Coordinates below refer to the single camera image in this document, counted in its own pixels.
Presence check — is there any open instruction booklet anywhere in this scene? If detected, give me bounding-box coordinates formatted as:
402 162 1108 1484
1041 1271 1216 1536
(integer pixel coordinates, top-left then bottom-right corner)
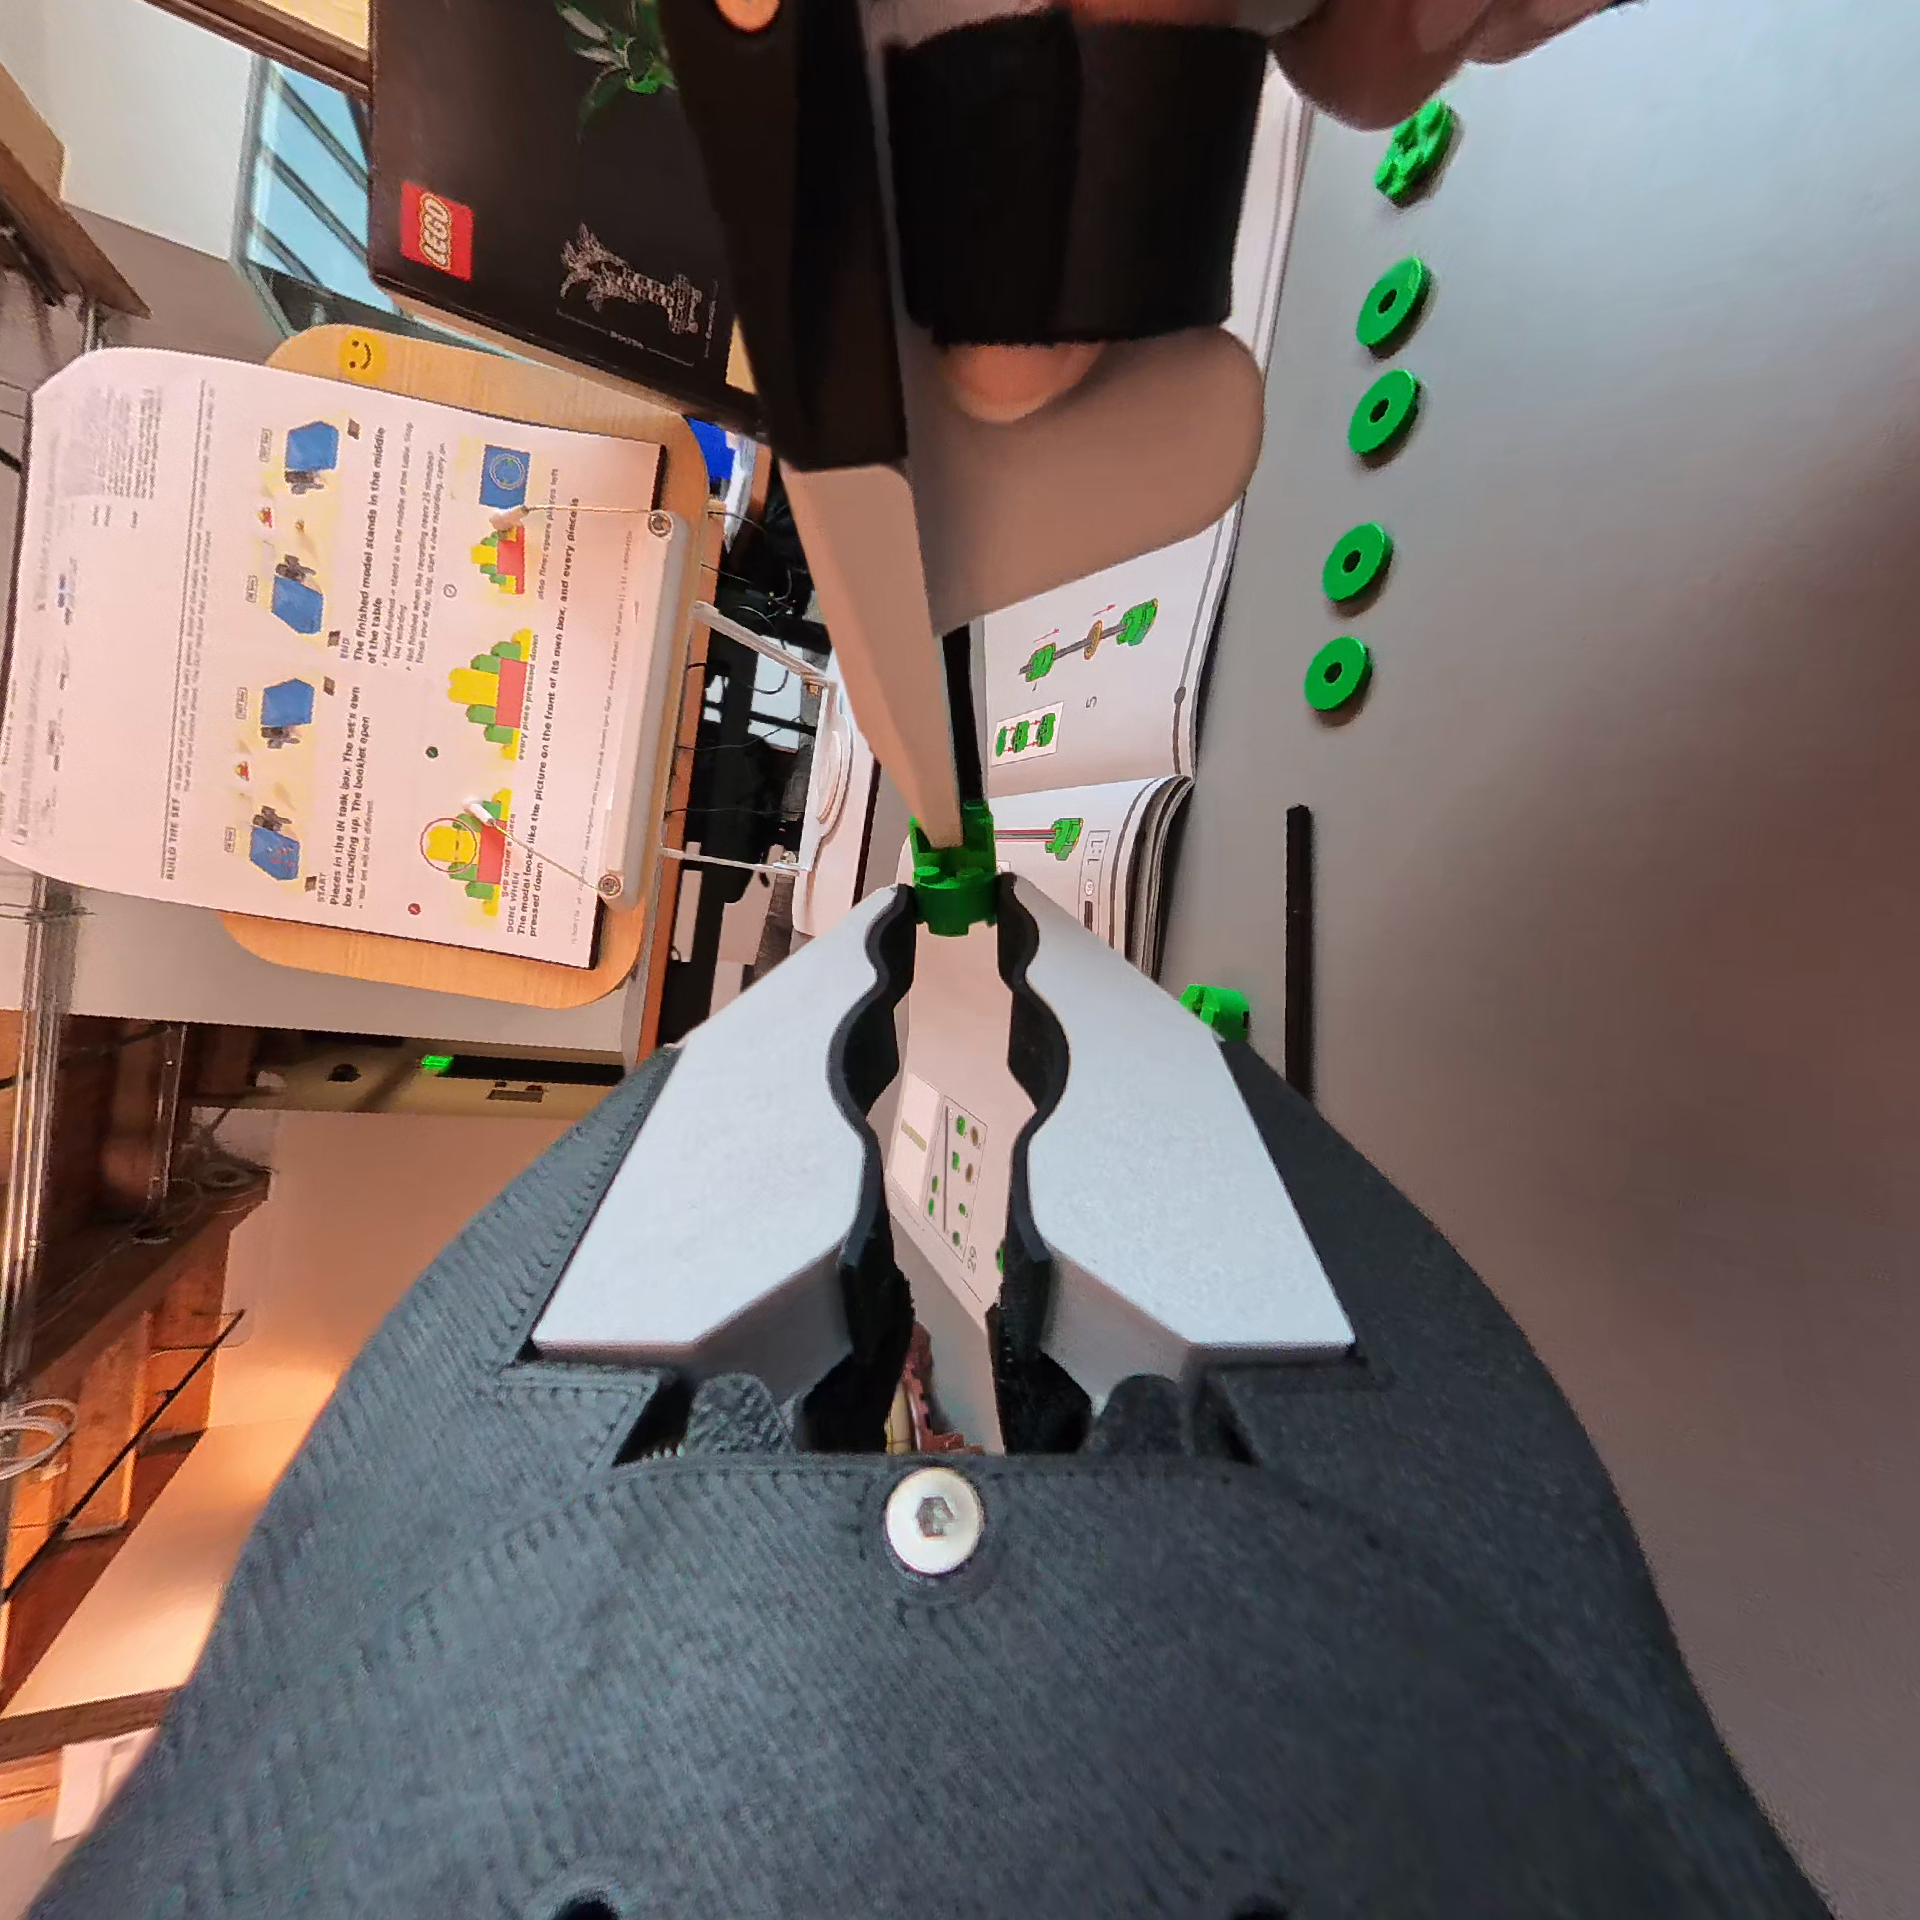
892 58 1324 1328

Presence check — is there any grey desk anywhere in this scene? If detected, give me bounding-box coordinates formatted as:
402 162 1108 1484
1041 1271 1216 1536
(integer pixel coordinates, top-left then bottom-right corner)
902 0 1920 1920

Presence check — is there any wooden display board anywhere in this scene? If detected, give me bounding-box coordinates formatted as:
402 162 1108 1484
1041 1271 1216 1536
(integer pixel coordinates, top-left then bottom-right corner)
221 325 718 1011

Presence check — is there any printed instruction sheet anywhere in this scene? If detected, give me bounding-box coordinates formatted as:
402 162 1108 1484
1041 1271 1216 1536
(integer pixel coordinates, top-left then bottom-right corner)
0 348 669 973

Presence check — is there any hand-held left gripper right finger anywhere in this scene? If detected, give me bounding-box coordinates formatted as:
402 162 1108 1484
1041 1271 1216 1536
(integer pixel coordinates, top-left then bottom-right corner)
991 874 1357 1453

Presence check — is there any person's right hand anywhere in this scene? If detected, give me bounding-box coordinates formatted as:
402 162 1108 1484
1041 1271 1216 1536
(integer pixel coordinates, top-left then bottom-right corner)
941 0 1635 425

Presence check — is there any black device green light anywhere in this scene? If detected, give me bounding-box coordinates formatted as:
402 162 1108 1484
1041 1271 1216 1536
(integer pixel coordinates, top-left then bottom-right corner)
424 1051 629 1107

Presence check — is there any green round studded plate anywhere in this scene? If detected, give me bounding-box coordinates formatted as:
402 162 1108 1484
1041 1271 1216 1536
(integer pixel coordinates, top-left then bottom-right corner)
1368 98 1461 203

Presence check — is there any black axle rod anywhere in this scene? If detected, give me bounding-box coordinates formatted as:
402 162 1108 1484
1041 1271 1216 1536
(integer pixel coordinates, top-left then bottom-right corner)
1284 807 1317 1102

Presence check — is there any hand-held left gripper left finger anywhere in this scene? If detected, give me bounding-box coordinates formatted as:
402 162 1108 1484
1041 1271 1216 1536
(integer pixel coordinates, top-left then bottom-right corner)
533 883 923 1453

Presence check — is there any black toy set box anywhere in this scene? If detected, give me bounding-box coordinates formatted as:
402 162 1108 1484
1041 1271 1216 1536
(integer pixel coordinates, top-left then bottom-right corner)
367 0 771 440

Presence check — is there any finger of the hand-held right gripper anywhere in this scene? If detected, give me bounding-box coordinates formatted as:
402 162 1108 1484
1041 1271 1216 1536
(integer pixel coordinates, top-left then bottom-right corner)
781 459 994 860

